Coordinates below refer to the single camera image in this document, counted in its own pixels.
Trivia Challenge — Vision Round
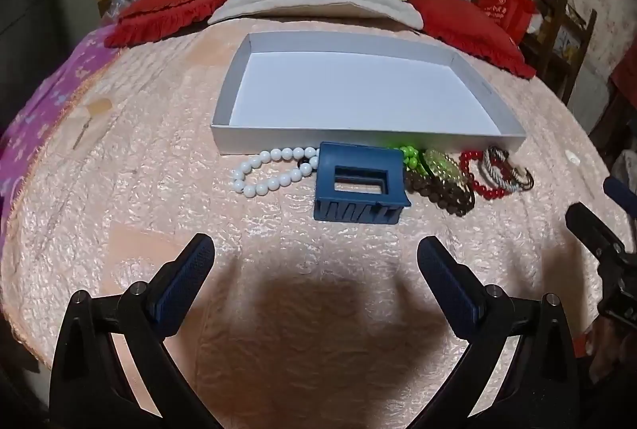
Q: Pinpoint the red plain pillow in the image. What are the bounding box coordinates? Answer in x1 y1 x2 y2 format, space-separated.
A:
407 0 537 79

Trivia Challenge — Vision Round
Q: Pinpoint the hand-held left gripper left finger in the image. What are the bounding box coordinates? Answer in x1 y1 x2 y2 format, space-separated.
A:
49 233 225 429

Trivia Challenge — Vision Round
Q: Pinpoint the red hanging cloth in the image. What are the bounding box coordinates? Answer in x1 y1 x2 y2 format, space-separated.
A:
610 43 637 121

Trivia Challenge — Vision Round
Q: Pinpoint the blue hair claw clip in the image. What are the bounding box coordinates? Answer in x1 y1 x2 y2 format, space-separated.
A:
313 141 413 226

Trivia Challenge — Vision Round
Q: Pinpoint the white bead necklace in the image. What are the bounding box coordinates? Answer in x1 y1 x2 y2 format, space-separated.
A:
230 146 322 198

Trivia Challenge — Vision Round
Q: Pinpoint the wooden shelf rack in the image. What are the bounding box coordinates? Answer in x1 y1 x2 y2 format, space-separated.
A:
518 0 598 104

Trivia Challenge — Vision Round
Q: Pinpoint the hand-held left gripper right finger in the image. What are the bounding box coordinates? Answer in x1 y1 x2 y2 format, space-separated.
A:
413 236 580 429

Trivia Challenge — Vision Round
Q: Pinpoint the red fringed pillow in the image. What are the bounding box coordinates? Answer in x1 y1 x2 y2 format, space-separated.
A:
104 0 234 48

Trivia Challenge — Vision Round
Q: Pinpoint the grey woven hair tie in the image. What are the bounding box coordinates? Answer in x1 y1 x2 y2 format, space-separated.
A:
480 146 514 183

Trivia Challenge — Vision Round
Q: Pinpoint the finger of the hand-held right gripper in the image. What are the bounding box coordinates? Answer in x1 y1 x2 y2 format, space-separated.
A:
603 177 637 216
566 203 637 261

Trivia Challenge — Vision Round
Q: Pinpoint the brown bead bracelet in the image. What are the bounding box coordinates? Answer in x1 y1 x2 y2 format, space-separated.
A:
404 170 476 217

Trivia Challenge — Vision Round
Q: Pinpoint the red plastic bag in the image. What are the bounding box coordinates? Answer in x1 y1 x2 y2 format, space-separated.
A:
475 0 537 44

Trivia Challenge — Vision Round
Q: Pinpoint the purple patterned sheet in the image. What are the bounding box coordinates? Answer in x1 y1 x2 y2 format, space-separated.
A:
0 25 117 231

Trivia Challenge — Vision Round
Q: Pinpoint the gold spiral hair tie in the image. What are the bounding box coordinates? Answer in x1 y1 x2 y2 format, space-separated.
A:
423 149 466 186

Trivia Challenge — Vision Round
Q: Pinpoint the green bead bracelet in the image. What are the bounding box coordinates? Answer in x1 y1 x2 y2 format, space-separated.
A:
398 145 429 174

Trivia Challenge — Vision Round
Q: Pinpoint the red bead bracelet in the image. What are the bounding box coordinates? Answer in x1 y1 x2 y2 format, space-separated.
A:
459 149 511 201

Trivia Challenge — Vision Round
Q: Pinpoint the white cardboard box tray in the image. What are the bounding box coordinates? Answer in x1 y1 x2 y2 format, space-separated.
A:
210 31 527 156

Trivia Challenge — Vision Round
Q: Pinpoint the person's right hand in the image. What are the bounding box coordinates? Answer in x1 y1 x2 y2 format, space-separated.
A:
573 317 637 385

